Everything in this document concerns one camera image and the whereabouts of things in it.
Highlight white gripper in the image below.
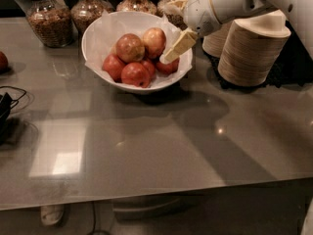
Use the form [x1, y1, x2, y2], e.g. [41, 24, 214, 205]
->
[159, 0, 222, 64]

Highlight yellow-red apple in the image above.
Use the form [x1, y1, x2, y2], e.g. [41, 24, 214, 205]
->
[142, 27, 166, 59]
[115, 33, 145, 63]

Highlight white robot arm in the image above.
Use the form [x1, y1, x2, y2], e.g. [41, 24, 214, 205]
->
[161, 0, 313, 64]

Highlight red apple right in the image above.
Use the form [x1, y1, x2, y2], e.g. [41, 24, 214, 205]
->
[156, 58, 180, 75]

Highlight white oval bowl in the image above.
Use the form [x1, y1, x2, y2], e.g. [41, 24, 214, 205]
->
[81, 11, 194, 95]

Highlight red apple middle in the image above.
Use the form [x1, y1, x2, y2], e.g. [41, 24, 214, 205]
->
[141, 60, 156, 79]

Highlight white paper bowl liner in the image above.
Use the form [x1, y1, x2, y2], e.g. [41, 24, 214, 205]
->
[84, 10, 192, 90]

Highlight red apple front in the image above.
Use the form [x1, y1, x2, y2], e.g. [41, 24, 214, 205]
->
[121, 63, 151, 88]

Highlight red apple at left edge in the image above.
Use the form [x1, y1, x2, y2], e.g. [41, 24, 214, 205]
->
[0, 51, 9, 71]

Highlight glass cereal jar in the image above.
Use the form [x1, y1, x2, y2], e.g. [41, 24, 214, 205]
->
[26, 0, 73, 48]
[116, 0, 157, 15]
[156, 0, 187, 30]
[70, 0, 114, 34]

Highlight rear stack paper bowls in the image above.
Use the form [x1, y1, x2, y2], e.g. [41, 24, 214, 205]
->
[202, 23, 232, 58]

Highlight stack paper bowls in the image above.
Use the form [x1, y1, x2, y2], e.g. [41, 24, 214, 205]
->
[202, 23, 232, 58]
[218, 10, 291, 87]

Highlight front stack paper bowls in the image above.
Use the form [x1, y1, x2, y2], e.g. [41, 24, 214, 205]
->
[218, 10, 291, 87]

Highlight glass cereal jar far left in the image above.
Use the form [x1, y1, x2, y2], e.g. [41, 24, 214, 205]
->
[26, 0, 73, 48]

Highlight white shoe under table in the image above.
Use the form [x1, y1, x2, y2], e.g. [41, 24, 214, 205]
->
[40, 205, 65, 226]

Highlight black device with cable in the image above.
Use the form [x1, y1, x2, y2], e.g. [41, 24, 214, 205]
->
[0, 85, 27, 137]

